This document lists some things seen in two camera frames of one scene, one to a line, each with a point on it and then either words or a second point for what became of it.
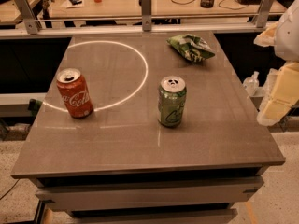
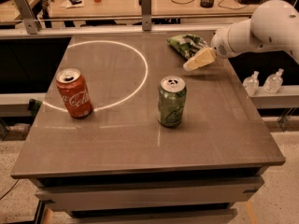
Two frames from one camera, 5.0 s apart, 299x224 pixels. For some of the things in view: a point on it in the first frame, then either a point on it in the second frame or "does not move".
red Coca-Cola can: [75, 92] does not move
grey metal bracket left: [26, 12] does not move
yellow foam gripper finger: [283, 95] → [221, 49]
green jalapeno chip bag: [192, 48] does not move
